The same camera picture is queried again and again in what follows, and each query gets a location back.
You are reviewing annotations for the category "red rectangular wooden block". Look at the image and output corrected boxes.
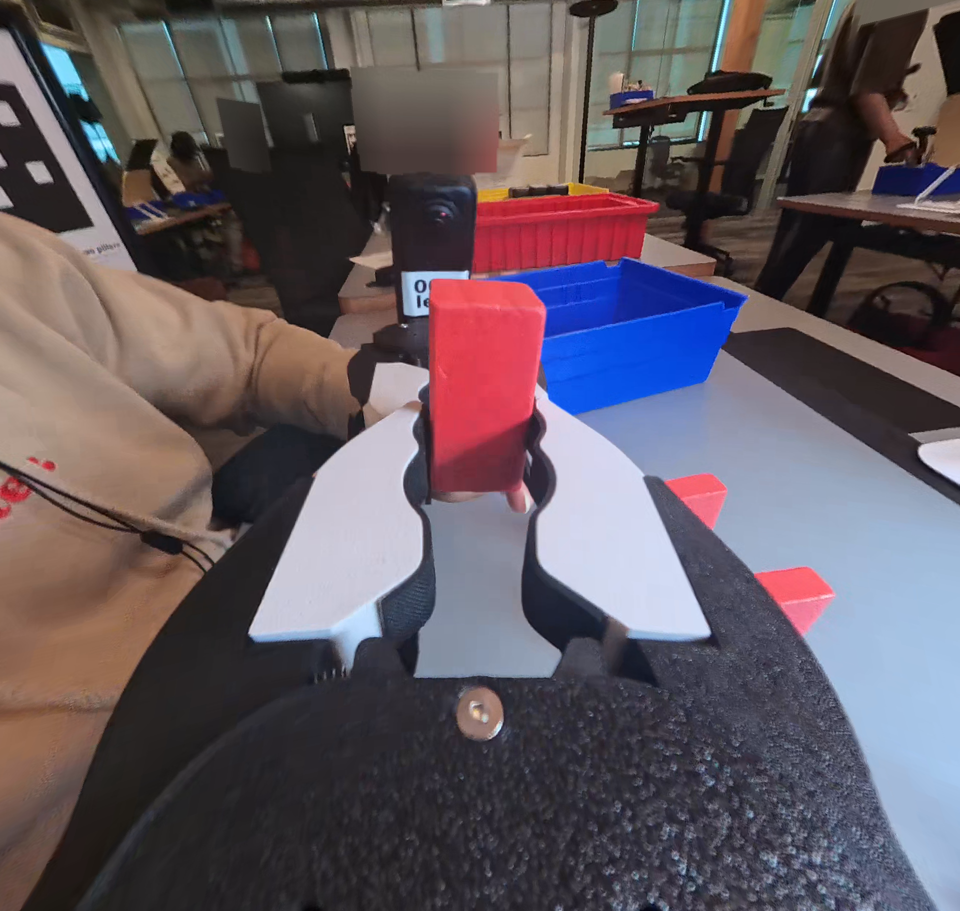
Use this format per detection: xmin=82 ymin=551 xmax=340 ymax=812
xmin=663 ymin=473 xmax=729 ymax=531
xmin=753 ymin=566 xmax=836 ymax=638

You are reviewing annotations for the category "black monitor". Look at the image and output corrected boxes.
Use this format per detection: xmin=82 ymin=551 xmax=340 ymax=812
xmin=255 ymin=69 xmax=354 ymax=177

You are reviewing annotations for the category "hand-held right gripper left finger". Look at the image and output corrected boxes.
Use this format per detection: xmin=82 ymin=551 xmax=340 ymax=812
xmin=247 ymin=399 xmax=438 ymax=672

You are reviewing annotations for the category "brown standing desk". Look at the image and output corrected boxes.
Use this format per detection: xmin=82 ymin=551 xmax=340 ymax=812
xmin=603 ymin=88 xmax=786 ymax=200

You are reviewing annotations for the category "person's left hand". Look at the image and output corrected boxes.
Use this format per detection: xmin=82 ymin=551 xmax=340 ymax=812
xmin=433 ymin=487 xmax=537 ymax=515

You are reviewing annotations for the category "red plastic bin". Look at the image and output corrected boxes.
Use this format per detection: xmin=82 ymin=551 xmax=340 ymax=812
xmin=471 ymin=192 xmax=661 ymax=276

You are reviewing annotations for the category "black-and-white tag board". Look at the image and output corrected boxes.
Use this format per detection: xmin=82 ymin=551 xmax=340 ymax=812
xmin=0 ymin=22 xmax=140 ymax=275

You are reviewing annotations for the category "person's left forearm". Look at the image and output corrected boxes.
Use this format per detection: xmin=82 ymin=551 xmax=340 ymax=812
xmin=0 ymin=213 xmax=363 ymax=447

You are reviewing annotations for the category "blue plastic bin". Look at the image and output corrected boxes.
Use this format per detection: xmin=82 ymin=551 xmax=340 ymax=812
xmin=870 ymin=162 xmax=960 ymax=198
xmin=491 ymin=257 xmax=750 ymax=416

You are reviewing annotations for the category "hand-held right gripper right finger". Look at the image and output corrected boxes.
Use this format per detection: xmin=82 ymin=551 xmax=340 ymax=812
xmin=523 ymin=393 xmax=712 ymax=665

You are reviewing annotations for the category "brown wooden desk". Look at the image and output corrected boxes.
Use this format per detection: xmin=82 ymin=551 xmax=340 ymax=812
xmin=776 ymin=191 xmax=960 ymax=320

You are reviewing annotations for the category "black bag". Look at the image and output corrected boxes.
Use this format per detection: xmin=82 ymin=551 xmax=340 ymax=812
xmin=686 ymin=69 xmax=774 ymax=96
xmin=846 ymin=281 xmax=957 ymax=353

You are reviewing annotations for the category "black office chair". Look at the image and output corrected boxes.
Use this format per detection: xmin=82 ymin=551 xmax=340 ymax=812
xmin=666 ymin=104 xmax=789 ymax=275

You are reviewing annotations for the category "thin black cable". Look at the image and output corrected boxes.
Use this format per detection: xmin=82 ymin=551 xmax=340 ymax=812
xmin=0 ymin=459 xmax=217 ymax=573

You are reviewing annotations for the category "person's beige sweatshirt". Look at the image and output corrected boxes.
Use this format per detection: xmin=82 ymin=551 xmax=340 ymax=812
xmin=0 ymin=401 xmax=241 ymax=911

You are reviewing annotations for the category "black floor lamp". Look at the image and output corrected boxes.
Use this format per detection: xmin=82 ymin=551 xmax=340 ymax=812
xmin=568 ymin=0 xmax=620 ymax=185

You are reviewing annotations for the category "yellow plastic bin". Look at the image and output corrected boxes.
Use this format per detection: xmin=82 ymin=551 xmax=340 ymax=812
xmin=476 ymin=182 xmax=610 ymax=203

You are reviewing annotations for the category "white document stand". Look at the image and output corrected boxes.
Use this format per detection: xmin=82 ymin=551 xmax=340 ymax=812
xmin=916 ymin=437 xmax=960 ymax=489
xmin=896 ymin=164 xmax=960 ymax=215

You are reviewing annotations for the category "red arch wooden block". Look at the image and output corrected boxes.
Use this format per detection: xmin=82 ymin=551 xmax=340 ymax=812
xmin=426 ymin=278 xmax=549 ymax=496

